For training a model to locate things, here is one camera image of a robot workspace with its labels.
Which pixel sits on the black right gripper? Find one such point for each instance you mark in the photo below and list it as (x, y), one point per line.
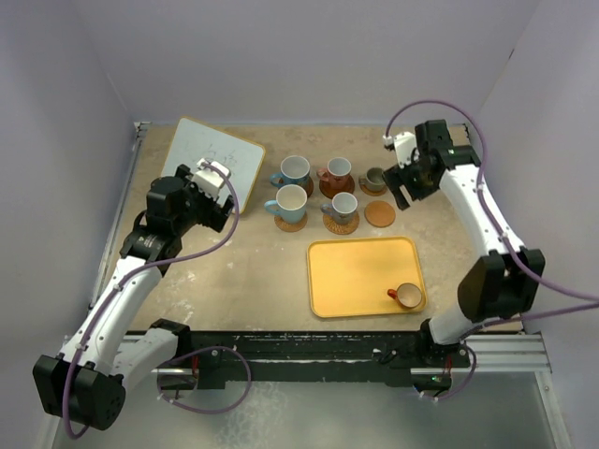
(397, 178)

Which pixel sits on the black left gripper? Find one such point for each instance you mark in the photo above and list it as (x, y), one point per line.
(211, 218)

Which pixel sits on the small grey cup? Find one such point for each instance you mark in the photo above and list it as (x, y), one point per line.
(373, 177)

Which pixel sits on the light wooden round coaster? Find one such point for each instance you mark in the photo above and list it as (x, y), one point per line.
(379, 214)

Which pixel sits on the grey blue mug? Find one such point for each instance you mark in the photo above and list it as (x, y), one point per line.
(341, 209)

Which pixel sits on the orange white mug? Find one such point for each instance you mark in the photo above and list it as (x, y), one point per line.
(336, 174)

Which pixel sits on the small woven rattan coaster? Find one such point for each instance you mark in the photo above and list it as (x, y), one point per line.
(291, 227)

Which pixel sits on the large light blue mug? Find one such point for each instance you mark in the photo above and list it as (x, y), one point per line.
(289, 204)

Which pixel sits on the dark brown wooden coaster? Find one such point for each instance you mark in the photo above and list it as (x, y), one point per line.
(308, 187)
(328, 191)

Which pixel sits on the large woven rattan coaster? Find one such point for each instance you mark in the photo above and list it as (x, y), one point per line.
(341, 229)

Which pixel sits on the blue patterned mug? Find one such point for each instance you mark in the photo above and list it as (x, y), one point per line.
(294, 169)

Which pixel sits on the small orange cup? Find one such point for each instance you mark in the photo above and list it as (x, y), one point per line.
(407, 295)

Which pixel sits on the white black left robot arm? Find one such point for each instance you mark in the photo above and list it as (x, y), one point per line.
(112, 304)

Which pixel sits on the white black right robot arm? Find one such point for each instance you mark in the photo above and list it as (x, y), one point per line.
(502, 283)

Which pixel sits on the yellow framed whiteboard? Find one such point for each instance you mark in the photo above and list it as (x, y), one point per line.
(194, 140)

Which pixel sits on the yellow plastic tray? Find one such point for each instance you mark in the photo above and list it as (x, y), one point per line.
(351, 277)

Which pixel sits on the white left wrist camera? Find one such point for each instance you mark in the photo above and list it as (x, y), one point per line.
(209, 177)

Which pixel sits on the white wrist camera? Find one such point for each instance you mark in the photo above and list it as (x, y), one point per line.
(402, 145)
(209, 177)

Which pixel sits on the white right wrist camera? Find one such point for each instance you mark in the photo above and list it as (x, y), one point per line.
(402, 145)

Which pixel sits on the aluminium table edge rail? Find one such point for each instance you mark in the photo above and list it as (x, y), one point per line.
(142, 129)

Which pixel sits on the black aluminium robot base frame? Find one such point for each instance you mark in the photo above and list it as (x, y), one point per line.
(214, 358)

